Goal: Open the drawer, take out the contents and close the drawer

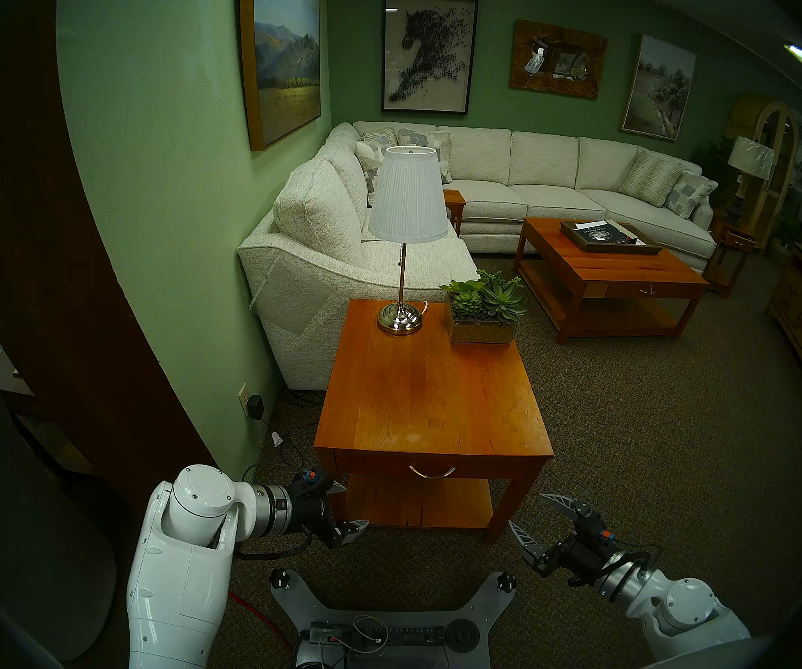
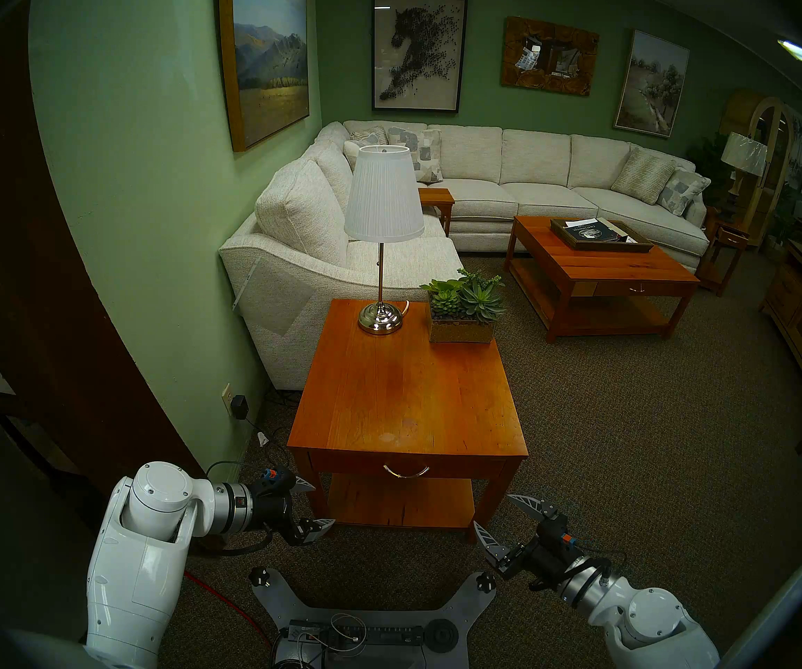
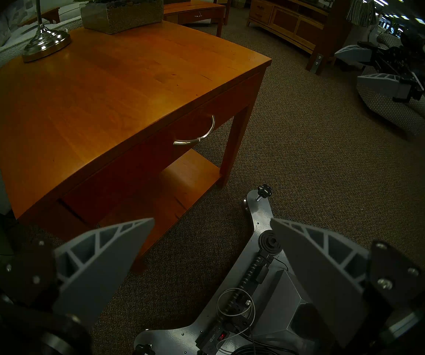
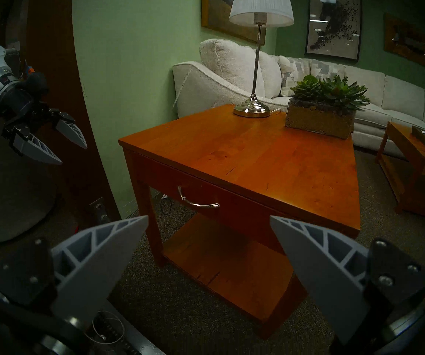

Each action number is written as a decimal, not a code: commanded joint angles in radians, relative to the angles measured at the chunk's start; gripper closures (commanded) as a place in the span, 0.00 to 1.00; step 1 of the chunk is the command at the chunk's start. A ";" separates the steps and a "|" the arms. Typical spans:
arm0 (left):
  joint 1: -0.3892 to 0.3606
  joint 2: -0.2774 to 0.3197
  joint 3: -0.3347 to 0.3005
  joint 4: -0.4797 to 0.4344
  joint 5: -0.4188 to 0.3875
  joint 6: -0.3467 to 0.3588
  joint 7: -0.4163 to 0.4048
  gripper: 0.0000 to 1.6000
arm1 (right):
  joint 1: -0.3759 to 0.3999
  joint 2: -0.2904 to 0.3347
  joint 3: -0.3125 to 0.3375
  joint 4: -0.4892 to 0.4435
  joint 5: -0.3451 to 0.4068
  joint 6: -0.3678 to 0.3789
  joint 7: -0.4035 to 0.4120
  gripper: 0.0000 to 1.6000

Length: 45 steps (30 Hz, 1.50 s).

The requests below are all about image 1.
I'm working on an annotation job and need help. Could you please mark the white shade chrome table lamp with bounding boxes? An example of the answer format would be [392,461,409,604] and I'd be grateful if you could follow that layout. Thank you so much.
[368,146,450,336]

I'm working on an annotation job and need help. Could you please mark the black framed horse picture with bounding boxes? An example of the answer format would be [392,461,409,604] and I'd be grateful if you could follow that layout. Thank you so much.
[381,0,479,116]

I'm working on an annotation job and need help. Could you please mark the cherry wood end table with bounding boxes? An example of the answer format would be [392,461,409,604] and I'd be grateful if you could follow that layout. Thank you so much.
[314,298,555,543]

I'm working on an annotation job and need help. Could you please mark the dark wooden serving tray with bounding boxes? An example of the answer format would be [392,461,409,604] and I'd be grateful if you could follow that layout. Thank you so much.
[559,220,664,256]

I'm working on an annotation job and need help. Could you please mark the white coiled cable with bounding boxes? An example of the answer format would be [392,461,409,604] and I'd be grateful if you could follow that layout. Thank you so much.
[352,615,389,654]

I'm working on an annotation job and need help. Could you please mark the cream sectional sofa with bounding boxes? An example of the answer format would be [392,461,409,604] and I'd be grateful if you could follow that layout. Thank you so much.
[237,121,719,391]

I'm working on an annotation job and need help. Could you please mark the plain cream throw pillow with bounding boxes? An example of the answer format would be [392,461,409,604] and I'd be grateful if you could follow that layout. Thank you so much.
[356,141,385,194]

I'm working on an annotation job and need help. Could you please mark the dark leafy floor plant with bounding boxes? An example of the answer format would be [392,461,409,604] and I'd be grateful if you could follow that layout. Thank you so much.
[694,138,736,208]

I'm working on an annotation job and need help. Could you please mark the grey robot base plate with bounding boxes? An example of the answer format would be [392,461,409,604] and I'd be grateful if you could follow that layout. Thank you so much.
[268,569,517,669]

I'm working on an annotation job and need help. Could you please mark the wooden drawer with metal handle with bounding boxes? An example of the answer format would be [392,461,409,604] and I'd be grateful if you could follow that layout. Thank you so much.
[335,454,534,481]

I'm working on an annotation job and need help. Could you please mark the black power strip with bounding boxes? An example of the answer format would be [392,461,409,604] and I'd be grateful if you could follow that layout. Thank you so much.
[307,622,447,651]

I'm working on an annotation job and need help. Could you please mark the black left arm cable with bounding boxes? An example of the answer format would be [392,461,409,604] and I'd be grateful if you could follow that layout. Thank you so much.
[234,534,314,561]

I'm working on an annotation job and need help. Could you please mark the dark wooden side table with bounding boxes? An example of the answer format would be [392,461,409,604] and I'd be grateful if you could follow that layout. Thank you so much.
[704,211,758,299]

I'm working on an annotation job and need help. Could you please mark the succulent plants in wooden planter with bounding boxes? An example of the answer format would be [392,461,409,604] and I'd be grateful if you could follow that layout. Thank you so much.
[441,269,529,345]

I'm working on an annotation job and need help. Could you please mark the arched light wood cabinet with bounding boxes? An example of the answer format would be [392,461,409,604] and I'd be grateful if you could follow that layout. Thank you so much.
[725,95,799,250]

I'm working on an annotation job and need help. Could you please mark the grey patterned throw pillow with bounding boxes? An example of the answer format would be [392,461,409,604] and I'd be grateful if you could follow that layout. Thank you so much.
[397,128,454,185]
[664,171,719,220]

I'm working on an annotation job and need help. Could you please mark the mountain landscape painting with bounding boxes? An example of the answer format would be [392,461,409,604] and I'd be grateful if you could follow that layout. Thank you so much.
[237,0,323,152]

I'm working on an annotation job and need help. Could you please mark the rustic wood framed mirror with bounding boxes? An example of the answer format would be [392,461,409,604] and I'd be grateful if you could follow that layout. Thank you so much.
[510,19,609,101]

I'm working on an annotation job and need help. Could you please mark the grey upholstered chair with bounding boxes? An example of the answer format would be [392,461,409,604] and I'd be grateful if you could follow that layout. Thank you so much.
[0,344,117,661]

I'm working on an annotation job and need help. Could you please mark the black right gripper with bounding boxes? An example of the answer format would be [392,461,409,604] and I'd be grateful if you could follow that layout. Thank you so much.
[509,493,620,585]

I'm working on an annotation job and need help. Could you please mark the black floor cable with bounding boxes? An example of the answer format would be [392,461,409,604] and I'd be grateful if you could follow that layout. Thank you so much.
[261,417,307,470]

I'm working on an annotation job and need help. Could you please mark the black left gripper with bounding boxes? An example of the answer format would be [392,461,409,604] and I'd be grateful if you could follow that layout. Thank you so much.
[291,469,371,550]

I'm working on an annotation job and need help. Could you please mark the tree landscape painting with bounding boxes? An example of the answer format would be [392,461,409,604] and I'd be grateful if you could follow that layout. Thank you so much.
[620,33,697,143]

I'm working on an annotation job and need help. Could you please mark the lamp with plastic wrapped shade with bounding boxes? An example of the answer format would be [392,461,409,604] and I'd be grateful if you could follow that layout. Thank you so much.
[727,135,775,222]

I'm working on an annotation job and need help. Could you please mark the black book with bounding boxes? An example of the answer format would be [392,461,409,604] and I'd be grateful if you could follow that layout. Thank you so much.
[575,223,637,245]

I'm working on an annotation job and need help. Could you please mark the small wooden corner table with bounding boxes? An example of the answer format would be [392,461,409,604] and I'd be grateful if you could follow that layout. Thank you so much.
[443,189,467,238]

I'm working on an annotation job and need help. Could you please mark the cherry wood coffee table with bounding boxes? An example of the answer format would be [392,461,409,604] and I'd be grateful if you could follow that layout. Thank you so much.
[512,217,710,345]

